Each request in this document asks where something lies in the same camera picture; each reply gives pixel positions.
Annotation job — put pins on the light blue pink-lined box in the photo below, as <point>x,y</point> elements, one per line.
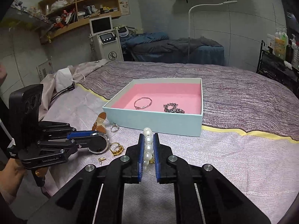
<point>151,123</point>

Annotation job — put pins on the wooden wall shelf unit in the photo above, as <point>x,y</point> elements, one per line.
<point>80,22</point>

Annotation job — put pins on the yellow label bottle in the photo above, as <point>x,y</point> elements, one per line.
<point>280,45</point>

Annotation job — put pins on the pale pink cloth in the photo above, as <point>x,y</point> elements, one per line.
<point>79,70</point>

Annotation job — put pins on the white beauty machine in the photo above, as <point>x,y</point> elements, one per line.
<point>109,49</point>

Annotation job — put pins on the small gold earring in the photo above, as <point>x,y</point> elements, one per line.
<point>102,159</point>

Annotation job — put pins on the leaning printed sign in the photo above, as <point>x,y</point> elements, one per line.
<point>44,71</point>

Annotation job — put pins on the clear pump bottle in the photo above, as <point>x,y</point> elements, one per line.
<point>295,51</point>

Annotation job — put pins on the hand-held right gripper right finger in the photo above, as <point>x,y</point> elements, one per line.
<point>157,158</point>

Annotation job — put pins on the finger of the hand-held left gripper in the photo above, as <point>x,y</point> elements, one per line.
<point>79,134</point>
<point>80,140</point>

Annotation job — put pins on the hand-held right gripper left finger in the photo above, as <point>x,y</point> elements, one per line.
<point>140,158</point>

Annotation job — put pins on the glass shelf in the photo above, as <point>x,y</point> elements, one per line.
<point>25,18</point>

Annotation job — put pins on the purple striped blanket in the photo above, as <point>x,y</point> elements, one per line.
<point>233,93</point>

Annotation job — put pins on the white floor lamp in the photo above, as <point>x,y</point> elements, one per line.
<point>189,28</point>

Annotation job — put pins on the person's left hand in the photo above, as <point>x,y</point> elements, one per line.
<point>10,177</point>

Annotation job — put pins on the wall poster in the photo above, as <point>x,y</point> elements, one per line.
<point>123,5</point>

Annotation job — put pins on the black cart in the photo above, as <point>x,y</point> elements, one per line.
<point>278,70</point>

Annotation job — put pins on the silver bangle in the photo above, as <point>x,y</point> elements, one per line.
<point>138,107</point>

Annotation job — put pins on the white face mask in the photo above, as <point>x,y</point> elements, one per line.
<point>64,78</point>

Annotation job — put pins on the massage bed with blue blanket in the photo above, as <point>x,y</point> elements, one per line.
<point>177,49</point>

